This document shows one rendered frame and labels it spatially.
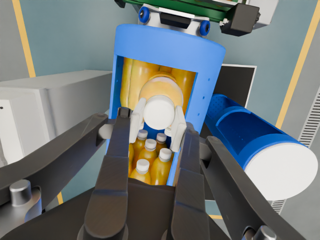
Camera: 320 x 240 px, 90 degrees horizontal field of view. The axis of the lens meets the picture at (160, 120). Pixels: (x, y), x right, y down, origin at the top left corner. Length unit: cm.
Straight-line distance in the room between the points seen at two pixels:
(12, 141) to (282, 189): 103
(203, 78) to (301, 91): 173
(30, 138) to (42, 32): 132
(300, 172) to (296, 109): 129
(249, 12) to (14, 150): 87
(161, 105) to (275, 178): 69
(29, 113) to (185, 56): 58
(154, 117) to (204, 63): 20
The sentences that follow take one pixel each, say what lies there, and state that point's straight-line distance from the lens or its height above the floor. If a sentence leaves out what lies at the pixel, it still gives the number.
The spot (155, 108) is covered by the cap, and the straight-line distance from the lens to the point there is 19.
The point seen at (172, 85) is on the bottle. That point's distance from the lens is 24.
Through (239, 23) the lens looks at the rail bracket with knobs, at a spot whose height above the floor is 100.
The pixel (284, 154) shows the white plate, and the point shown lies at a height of 104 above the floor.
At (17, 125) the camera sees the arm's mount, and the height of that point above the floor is 110.
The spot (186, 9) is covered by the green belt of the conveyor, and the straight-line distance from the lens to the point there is 70.
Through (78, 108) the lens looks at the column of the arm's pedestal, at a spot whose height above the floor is 73.
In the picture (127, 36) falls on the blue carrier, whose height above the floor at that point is 120.
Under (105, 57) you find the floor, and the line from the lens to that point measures 166.
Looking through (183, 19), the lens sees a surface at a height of 105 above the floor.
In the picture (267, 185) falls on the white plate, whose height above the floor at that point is 104.
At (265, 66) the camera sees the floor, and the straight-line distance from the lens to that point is 181.
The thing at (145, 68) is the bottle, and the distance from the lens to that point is 41.
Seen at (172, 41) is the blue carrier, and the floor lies 123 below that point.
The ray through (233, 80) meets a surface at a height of 15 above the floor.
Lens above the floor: 157
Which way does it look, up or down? 69 degrees down
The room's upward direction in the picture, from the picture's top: 175 degrees counter-clockwise
